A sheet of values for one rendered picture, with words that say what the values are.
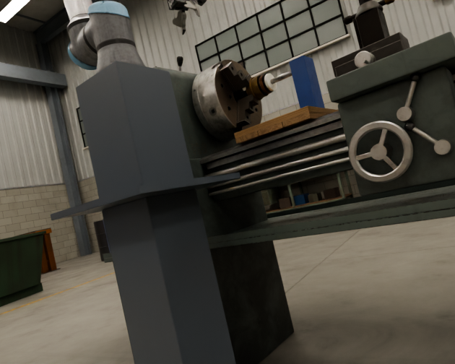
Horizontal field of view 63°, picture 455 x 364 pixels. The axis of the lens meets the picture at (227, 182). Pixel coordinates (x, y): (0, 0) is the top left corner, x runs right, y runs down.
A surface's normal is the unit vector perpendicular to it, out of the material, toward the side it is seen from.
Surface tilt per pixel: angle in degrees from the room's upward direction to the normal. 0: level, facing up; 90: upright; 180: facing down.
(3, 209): 90
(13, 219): 90
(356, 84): 90
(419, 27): 90
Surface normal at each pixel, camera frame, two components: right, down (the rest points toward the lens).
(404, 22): -0.52, 0.08
